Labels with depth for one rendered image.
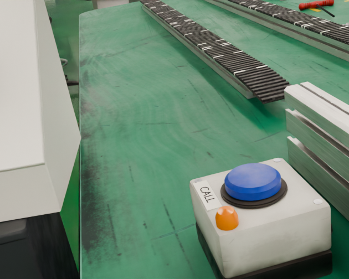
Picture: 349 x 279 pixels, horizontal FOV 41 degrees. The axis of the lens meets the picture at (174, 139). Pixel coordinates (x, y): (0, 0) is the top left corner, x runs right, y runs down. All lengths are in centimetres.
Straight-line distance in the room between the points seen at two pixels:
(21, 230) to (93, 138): 20
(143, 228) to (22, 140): 14
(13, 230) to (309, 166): 29
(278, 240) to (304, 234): 2
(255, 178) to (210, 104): 35
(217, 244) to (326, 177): 15
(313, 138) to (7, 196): 29
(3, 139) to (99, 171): 12
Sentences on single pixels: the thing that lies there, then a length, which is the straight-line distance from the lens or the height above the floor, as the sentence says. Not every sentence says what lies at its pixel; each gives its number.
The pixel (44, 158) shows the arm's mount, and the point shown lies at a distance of 46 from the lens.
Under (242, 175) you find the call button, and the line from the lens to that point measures 34.
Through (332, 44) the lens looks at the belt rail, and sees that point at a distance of 83.
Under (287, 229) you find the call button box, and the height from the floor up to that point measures 83.
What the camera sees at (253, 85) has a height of 81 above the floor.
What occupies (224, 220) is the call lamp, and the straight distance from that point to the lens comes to 31.
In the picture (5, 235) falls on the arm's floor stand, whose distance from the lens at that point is 49.
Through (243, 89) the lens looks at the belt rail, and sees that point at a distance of 68.
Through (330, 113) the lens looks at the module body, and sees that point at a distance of 40.
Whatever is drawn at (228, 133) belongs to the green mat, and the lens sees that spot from 58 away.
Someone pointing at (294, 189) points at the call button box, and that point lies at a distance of 35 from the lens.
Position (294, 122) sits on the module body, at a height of 84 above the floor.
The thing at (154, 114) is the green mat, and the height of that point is 78.
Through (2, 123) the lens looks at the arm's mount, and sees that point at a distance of 49.
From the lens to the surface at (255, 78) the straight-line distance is 66.
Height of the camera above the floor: 102
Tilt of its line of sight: 25 degrees down
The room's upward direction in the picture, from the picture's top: 10 degrees counter-clockwise
